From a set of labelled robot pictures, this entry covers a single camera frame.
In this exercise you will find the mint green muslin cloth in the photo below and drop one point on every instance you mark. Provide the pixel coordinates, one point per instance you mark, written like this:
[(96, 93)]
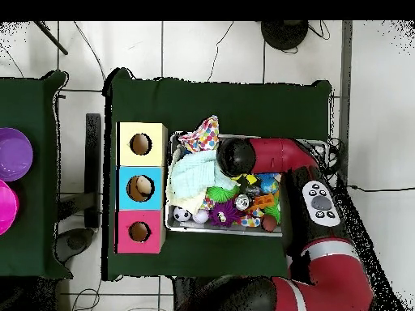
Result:
[(191, 176)]

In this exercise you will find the white polka dot cloth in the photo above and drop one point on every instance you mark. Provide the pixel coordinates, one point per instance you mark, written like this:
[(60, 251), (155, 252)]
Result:
[(204, 136)]

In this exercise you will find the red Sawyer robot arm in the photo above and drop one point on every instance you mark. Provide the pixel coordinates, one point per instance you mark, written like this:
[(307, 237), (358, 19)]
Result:
[(324, 275)]

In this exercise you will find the wooden box with three holes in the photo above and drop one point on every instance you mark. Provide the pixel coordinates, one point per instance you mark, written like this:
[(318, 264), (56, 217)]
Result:
[(142, 158)]

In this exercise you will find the purple spiky googly-eyed toy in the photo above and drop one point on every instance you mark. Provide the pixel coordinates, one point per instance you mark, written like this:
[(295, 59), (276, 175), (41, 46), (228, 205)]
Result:
[(223, 213)]

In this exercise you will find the small soccer ball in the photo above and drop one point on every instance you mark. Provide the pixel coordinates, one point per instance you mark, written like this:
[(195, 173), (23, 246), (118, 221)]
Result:
[(182, 213)]

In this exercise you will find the dark green tablecloth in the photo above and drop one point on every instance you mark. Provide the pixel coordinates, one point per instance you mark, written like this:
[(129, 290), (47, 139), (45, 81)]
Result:
[(227, 107), (32, 103)]

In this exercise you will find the brown ball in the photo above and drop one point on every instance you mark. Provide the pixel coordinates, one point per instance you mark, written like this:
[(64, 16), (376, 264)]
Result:
[(269, 223)]

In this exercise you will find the black upright panel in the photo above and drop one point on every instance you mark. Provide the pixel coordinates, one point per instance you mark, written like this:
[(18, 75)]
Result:
[(93, 168)]

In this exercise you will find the grey round base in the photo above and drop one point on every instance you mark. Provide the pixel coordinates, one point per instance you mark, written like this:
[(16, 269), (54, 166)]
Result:
[(76, 243)]

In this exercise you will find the black round stand base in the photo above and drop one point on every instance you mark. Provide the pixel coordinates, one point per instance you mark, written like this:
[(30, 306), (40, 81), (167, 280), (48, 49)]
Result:
[(284, 34)]

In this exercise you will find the purple plastic bowl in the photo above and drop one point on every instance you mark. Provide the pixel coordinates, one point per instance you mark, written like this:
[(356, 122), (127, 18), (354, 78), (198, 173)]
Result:
[(13, 155)]

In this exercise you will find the magenta plastic bowl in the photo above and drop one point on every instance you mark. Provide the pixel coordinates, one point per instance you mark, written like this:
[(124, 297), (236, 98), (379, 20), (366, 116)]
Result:
[(6, 207)]

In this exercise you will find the black rod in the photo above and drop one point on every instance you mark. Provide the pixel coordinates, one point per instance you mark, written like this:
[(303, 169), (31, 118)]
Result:
[(52, 39)]

